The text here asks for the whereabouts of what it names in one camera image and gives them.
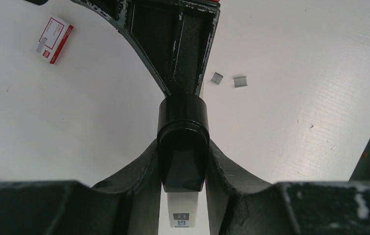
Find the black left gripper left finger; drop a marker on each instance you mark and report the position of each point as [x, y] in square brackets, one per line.
[126, 203]

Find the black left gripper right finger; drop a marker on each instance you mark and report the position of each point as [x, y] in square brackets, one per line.
[240, 203]

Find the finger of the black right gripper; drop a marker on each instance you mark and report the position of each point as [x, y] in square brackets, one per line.
[173, 38]

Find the black and grey large stapler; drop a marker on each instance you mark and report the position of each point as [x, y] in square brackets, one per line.
[182, 146]

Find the red white staple box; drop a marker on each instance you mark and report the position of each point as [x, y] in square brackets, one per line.
[52, 40]

